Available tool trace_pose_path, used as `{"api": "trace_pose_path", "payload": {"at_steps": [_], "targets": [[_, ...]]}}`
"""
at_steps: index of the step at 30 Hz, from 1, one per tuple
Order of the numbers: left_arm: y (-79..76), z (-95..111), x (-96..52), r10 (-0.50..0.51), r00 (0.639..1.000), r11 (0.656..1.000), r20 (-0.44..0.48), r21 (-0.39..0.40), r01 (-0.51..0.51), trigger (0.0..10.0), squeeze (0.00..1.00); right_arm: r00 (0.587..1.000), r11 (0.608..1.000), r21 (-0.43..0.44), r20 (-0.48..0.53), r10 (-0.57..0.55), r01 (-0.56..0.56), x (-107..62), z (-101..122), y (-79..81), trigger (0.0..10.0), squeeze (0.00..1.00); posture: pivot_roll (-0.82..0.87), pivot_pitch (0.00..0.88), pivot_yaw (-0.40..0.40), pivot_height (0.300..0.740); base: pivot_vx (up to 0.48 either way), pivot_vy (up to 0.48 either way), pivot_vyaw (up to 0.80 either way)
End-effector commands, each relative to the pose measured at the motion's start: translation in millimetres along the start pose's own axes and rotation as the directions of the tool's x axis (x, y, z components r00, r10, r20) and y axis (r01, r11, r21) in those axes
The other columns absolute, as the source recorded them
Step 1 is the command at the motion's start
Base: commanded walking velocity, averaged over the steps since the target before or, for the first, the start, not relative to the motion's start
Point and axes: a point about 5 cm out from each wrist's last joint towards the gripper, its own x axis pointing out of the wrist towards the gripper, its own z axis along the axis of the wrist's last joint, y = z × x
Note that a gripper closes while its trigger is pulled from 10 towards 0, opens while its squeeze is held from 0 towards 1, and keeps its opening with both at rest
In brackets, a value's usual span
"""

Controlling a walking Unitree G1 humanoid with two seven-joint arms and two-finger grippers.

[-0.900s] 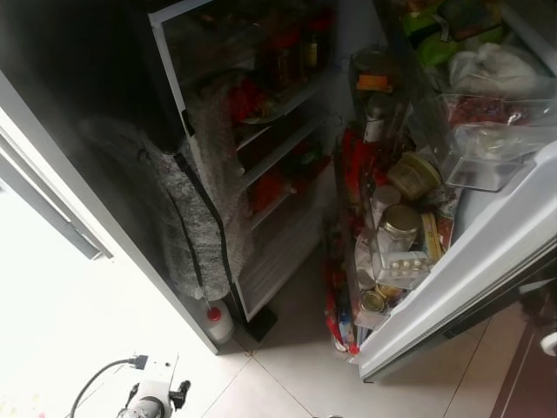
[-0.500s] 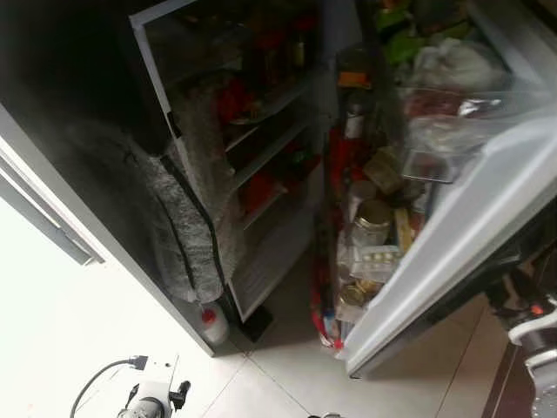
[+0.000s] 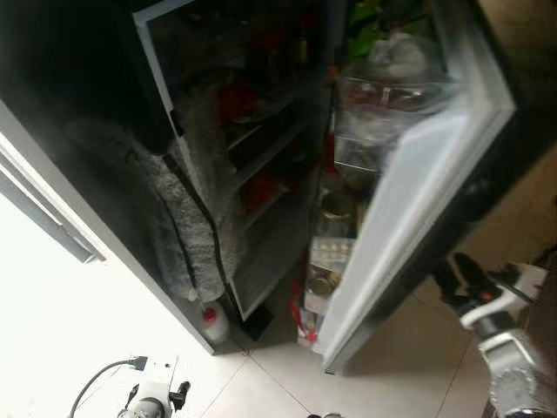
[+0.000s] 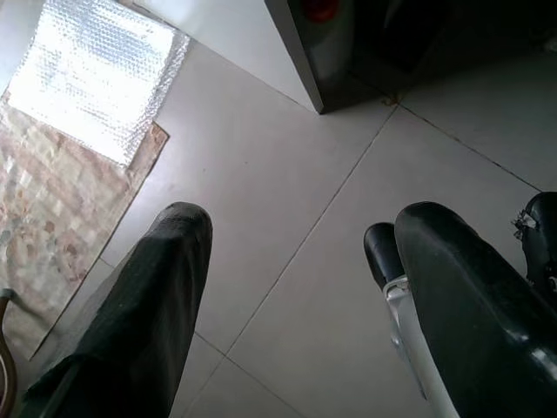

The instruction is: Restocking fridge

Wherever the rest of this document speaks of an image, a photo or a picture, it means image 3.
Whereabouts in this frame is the green packet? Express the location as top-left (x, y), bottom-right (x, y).
top-left (348, 0), bottom-right (393, 53)

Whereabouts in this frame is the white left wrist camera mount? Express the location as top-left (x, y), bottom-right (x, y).
top-left (131, 355), bottom-right (179, 418)

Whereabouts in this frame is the grey mottled cloth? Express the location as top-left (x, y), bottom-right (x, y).
top-left (65, 87), bottom-right (249, 301)

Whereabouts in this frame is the pale carton pack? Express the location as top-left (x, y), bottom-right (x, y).
top-left (309, 235), bottom-right (353, 275)

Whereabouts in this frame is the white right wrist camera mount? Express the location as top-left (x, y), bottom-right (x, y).
top-left (460, 263), bottom-right (549, 332)

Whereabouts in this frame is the clear plastic door bin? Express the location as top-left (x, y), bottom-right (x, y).
top-left (335, 77), bottom-right (458, 140)

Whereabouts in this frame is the small metal can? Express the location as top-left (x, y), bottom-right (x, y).
top-left (305, 273), bottom-right (340, 301)

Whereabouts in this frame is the white bottle red cap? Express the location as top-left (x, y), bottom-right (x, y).
top-left (196, 300), bottom-right (232, 345)

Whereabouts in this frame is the red and white package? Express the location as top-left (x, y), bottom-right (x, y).
top-left (292, 279), bottom-right (319, 345)

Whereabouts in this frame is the black fridge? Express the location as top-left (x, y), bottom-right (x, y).
top-left (0, 0), bottom-right (349, 356)

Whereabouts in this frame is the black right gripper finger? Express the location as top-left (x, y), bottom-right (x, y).
top-left (454, 252), bottom-right (493, 293)
top-left (433, 256), bottom-right (463, 304)

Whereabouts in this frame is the white plastic bag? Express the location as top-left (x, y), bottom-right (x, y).
top-left (370, 33), bottom-right (436, 84)

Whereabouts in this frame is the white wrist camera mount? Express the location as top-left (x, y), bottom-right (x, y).
top-left (131, 355), bottom-right (179, 418)
top-left (460, 263), bottom-right (549, 332)

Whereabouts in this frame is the black fridge door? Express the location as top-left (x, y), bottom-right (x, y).
top-left (313, 0), bottom-right (545, 375)

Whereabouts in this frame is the grey sliding door frame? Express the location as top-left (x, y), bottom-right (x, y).
top-left (0, 131), bottom-right (105, 262)

